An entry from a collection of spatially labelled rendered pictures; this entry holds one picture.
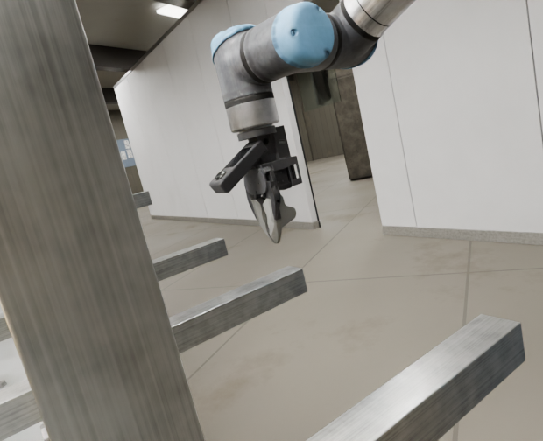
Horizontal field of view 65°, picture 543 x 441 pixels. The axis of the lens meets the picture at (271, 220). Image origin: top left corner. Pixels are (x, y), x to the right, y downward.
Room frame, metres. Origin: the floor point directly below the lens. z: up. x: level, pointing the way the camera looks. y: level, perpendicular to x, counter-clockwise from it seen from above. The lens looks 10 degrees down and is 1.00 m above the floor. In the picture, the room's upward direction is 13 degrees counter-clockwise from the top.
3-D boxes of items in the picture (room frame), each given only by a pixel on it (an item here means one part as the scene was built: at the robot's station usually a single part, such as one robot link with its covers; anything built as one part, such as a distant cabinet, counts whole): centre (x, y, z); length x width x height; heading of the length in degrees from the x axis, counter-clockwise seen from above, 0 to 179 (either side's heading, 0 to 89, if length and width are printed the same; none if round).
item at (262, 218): (0.81, -0.01, 0.86); 0.06 x 0.03 x 0.09; 123
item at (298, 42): (0.71, -0.09, 1.14); 0.12 x 0.12 x 0.09; 42
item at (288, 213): (0.78, -0.02, 0.86); 0.06 x 0.03 x 0.09; 123
